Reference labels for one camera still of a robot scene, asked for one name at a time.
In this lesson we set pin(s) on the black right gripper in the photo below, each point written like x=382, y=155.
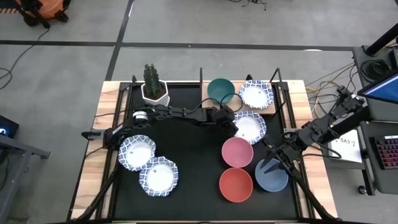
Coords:
x=286, y=152

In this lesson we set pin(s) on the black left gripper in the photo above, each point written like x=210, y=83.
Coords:
x=217, y=119

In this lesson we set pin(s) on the blue patterned paper bowl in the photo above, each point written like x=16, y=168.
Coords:
x=160, y=177
x=255, y=96
x=136, y=154
x=250, y=129

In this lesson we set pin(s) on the light blue plastic bowl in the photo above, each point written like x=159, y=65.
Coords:
x=273, y=180

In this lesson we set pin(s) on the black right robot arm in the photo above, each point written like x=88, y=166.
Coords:
x=317, y=129

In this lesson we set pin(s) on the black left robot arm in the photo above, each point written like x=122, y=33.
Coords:
x=174, y=113

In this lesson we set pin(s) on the low wooden shelf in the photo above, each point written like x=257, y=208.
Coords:
x=270, y=110

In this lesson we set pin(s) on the pink plastic bowl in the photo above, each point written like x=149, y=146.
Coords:
x=237, y=152

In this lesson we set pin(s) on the teal plastic bowl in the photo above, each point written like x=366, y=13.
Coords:
x=220, y=88

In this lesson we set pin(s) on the red plastic bowl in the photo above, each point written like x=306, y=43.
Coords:
x=235, y=185

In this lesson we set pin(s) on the black table mat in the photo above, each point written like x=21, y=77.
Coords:
x=192, y=149

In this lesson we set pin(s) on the white hexagonal plant pot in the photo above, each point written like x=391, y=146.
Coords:
x=163, y=99

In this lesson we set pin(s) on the white paper sheet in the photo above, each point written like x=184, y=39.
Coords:
x=346, y=146

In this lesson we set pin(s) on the green cactus plant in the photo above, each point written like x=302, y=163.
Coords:
x=152, y=81

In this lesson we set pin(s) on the keyboard with pink backlight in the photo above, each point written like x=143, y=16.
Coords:
x=388, y=152

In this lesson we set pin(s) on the grey equipment cart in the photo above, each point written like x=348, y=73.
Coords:
x=382, y=118

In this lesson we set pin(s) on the blue lit monitor screen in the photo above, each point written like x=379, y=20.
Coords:
x=384, y=90

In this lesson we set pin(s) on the black monitor pole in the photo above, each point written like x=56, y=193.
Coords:
x=384, y=39

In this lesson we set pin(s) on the grey side desk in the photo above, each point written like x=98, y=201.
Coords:
x=18, y=161

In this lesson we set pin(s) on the orange shop vacuum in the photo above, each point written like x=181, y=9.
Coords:
x=46, y=9

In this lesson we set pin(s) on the black device with blue light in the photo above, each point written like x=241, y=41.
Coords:
x=7, y=127

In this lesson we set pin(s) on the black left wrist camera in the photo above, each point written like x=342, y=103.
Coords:
x=221, y=114

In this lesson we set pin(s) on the black metal table frame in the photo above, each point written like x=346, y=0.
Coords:
x=100, y=193

